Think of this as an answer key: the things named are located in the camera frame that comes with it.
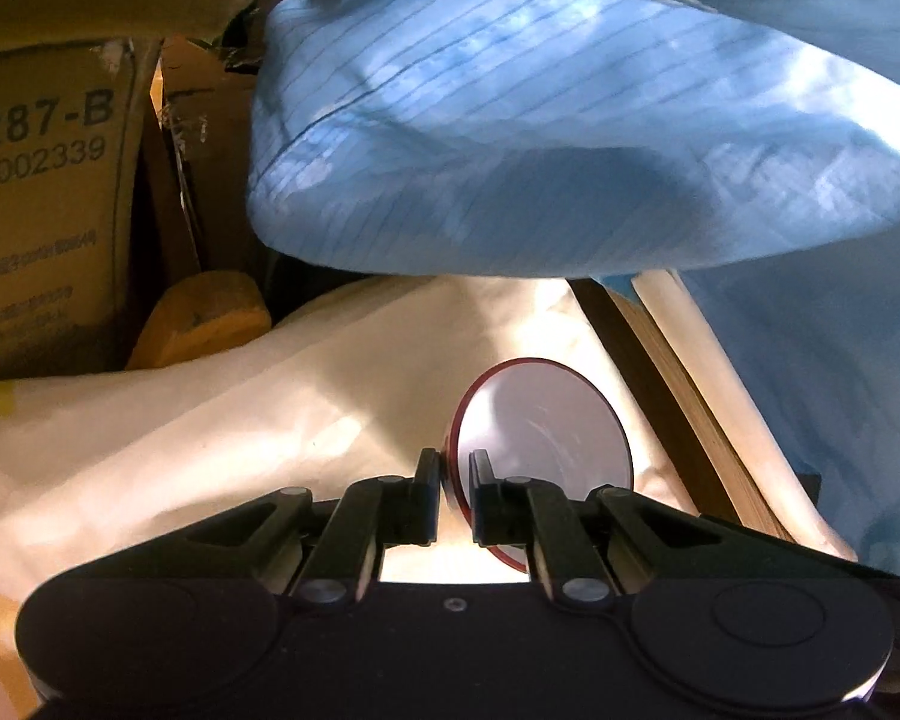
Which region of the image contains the white red-rimmed bowl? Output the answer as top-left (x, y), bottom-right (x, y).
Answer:
top-left (442, 356), bottom-right (637, 572)

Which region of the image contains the cream paper table cover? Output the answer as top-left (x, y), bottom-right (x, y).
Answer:
top-left (0, 277), bottom-right (691, 718)

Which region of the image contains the wooden shelf ledge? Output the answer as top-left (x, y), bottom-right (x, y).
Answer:
top-left (569, 280), bottom-right (790, 541)

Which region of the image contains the orange wooden knob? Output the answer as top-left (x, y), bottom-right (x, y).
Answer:
top-left (126, 270), bottom-right (272, 371)

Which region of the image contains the white foam stick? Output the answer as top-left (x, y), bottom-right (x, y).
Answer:
top-left (632, 270), bottom-right (857, 562)

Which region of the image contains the blue garment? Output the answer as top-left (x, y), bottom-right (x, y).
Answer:
top-left (247, 0), bottom-right (900, 575)

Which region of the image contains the Vinda cardboard box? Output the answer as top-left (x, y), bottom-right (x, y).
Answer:
top-left (0, 39), bottom-right (160, 380)

